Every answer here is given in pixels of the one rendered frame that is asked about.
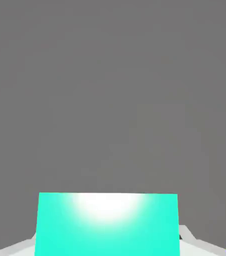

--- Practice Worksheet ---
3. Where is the small turquoise cube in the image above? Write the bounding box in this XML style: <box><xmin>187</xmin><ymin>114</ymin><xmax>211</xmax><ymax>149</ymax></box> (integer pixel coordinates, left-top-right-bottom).
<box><xmin>34</xmin><ymin>192</ymin><xmax>181</xmax><ymax>256</ymax></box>

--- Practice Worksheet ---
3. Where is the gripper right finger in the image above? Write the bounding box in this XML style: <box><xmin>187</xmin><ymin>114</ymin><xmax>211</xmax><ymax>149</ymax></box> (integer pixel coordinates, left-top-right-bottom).
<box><xmin>178</xmin><ymin>224</ymin><xmax>226</xmax><ymax>256</ymax></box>

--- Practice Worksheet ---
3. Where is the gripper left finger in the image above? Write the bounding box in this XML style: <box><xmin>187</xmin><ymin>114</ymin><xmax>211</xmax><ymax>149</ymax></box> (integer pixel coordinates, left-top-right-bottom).
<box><xmin>0</xmin><ymin>232</ymin><xmax>37</xmax><ymax>256</ymax></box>

